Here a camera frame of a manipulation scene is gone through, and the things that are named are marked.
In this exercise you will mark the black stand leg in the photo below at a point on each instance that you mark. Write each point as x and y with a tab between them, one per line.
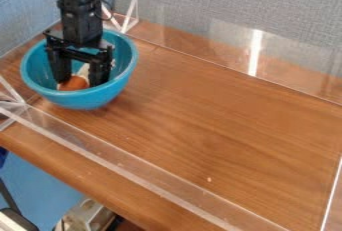
12	221

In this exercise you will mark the clear acrylic barrier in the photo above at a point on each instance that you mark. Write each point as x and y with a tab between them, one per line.
195	199
296	65

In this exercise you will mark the clear acrylic front barrier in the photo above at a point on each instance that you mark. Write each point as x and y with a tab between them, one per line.
195	199

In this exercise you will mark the blue bowl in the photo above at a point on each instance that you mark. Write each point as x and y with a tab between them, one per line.
36	75

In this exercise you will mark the clear acrylic back barrier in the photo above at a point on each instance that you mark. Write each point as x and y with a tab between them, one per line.
296	65

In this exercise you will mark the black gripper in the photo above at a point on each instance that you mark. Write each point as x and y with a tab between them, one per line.
81	23

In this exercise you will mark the brown and white mushroom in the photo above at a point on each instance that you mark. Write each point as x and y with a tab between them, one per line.
79	80

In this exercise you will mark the white object under table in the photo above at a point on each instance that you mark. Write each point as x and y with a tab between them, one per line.
87	216

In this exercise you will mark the clear acrylic corner bracket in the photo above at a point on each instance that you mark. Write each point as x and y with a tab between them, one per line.
123	22

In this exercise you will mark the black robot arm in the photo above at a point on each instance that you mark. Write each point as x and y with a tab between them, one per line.
81	54

